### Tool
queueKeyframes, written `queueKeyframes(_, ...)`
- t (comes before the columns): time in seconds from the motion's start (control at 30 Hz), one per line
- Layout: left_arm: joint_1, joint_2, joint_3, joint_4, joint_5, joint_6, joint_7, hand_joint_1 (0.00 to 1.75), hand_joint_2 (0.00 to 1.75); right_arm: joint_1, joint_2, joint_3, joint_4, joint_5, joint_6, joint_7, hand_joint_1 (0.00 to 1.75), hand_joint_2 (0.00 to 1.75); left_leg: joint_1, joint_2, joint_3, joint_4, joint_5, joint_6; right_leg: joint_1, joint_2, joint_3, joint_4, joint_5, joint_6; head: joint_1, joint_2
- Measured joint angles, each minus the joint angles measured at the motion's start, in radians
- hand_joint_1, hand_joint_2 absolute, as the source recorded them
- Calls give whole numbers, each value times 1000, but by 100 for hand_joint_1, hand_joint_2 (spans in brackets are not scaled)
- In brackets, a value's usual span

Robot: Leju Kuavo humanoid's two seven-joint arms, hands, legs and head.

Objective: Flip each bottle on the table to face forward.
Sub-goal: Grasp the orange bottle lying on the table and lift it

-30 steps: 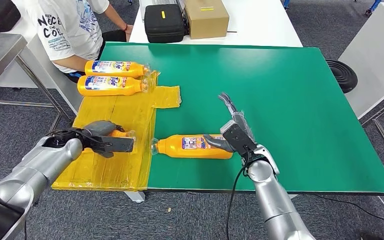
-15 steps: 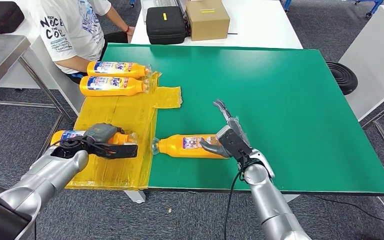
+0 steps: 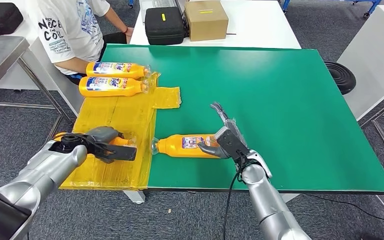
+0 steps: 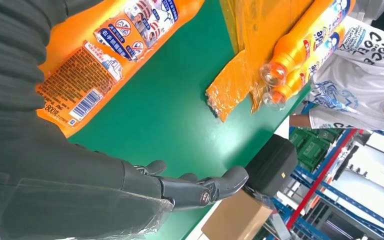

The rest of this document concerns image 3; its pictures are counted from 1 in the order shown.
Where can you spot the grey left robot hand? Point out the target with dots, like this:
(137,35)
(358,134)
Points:
(104,134)

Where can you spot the person's left hand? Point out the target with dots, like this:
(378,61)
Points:
(129,34)

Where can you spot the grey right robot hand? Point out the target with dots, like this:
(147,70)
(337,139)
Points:
(212,150)

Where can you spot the orange plastic detergent bottle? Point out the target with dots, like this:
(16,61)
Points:
(112,71)
(112,91)
(125,141)
(175,147)

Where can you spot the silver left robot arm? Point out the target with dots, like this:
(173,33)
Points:
(29,179)

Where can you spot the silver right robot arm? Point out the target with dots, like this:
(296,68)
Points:
(271,205)

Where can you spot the person's left forearm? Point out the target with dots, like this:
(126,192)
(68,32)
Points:
(116,20)

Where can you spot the person's right forearm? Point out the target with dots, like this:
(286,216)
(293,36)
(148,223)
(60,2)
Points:
(72,64)

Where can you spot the yellow plastic wrapped cardboard sheet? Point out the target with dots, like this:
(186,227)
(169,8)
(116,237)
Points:
(125,112)

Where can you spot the person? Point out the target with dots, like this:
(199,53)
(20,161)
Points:
(69,33)

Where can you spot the white table foot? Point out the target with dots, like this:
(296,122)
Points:
(135,197)
(289,198)

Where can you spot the green table mat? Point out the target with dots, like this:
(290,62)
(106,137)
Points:
(278,116)

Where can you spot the white box seat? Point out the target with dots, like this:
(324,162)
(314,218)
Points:
(49,79)

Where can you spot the brown cardboard box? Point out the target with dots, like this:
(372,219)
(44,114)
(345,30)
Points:
(206,20)

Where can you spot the black pen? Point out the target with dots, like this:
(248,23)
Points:
(231,33)

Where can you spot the black round stool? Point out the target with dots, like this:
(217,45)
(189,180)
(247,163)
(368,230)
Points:
(341,76)

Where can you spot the white side table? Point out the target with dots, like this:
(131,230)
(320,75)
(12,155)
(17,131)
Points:
(371,66)

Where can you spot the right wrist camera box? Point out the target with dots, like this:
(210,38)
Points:
(233,144)

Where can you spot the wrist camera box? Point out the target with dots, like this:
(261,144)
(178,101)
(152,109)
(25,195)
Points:
(233,144)
(119,154)

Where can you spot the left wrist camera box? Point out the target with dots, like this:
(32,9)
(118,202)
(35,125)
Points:
(119,154)

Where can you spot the blue wheeled frame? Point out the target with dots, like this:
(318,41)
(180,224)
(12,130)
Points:
(367,6)

